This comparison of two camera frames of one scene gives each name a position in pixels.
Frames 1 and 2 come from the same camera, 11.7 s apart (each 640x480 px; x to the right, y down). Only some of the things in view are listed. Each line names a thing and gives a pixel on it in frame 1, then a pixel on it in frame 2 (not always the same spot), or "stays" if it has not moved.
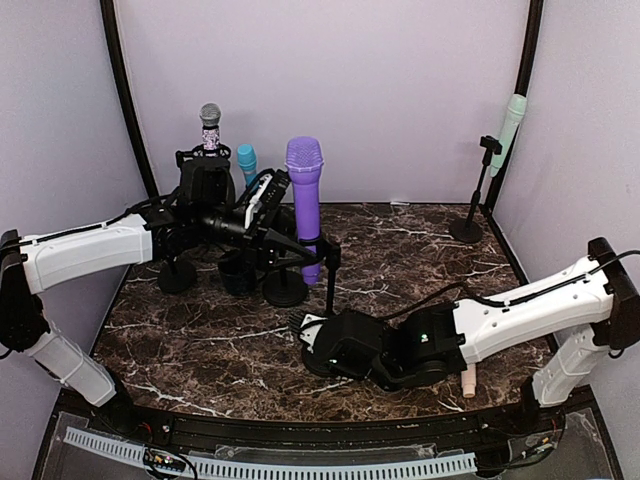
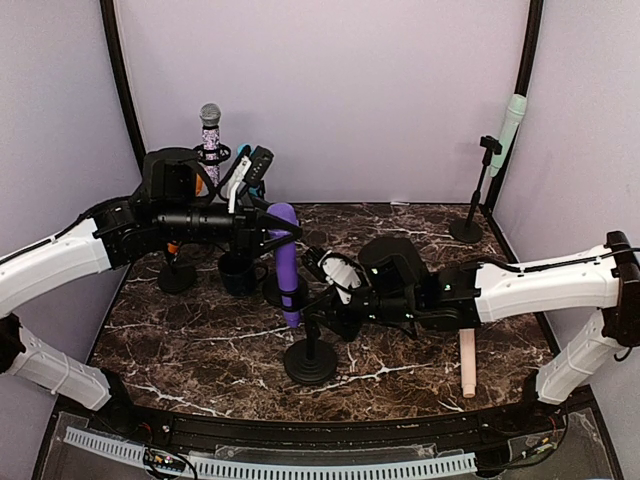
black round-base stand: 284,288 stays
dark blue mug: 238,272 stays
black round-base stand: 332,255 to 310,361
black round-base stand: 470,230 stays
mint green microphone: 516,107 stays
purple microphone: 305,157 to 287,275
